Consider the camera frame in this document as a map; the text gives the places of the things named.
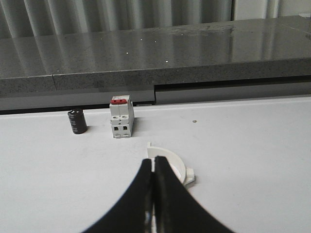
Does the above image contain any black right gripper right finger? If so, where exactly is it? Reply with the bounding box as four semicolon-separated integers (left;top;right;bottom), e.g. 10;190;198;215
154;156;232;233

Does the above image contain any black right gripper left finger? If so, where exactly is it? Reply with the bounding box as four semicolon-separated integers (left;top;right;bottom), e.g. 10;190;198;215
84;159;153;233

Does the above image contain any white half pipe clamp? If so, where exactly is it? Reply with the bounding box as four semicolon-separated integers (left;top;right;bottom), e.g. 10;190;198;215
147;142;195;186

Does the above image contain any black cylindrical capacitor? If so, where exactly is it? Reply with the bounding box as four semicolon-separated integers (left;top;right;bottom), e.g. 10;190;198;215
68;109;87;134

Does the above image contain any grey stone counter shelf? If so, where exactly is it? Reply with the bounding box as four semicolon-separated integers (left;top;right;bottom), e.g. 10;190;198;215
0;16;311;97

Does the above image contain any white circuit breaker red switch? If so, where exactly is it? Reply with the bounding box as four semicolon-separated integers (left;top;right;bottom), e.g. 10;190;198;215
109;95;135;138

